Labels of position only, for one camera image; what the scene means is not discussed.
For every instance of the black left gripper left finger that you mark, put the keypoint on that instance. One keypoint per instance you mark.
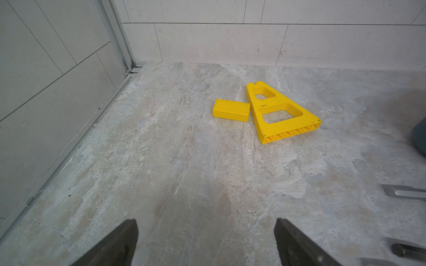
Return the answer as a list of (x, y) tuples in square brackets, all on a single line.
[(116, 249)]

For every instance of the yellow triangular frame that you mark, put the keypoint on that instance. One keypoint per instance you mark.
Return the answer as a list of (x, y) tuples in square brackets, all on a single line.
[(265, 100)]

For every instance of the red handled hex key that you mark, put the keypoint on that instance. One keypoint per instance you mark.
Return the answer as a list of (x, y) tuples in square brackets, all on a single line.
[(404, 192)]

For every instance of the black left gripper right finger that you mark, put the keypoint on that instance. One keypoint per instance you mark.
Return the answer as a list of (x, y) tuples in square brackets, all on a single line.
[(297, 249)]

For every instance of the yellow rectangular block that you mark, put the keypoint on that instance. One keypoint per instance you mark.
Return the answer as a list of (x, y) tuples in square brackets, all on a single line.
[(231, 110)]

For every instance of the teal storage box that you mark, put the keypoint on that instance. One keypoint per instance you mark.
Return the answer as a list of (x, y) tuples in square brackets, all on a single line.
[(419, 136)]

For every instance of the large black hex key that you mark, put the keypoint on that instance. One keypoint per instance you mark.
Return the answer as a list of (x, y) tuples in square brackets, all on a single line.
[(409, 252)]

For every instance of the orange handled hex key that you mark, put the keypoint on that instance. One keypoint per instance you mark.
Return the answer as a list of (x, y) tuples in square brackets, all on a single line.
[(376, 262)]

